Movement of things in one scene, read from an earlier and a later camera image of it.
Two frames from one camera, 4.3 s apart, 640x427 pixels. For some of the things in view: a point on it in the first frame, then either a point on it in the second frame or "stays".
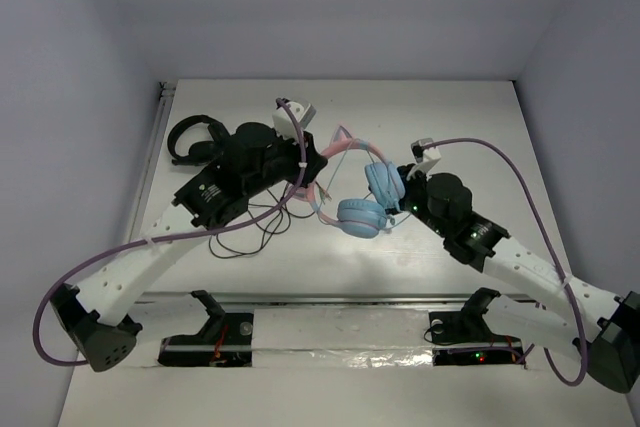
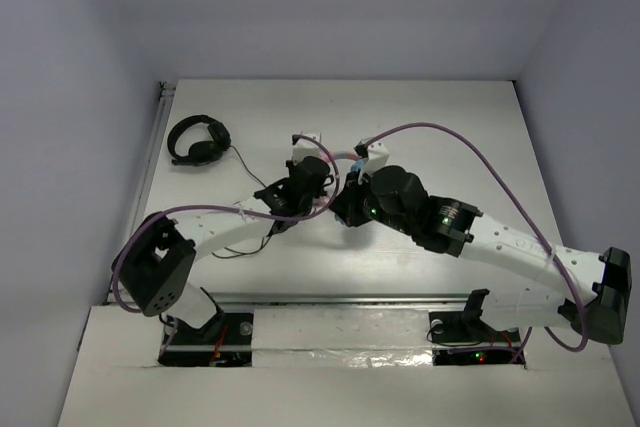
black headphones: (200, 153) stays
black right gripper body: (415, 195) to (356, 211)
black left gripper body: (310, 165) to (298, 195)
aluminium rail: (333, 299) stays
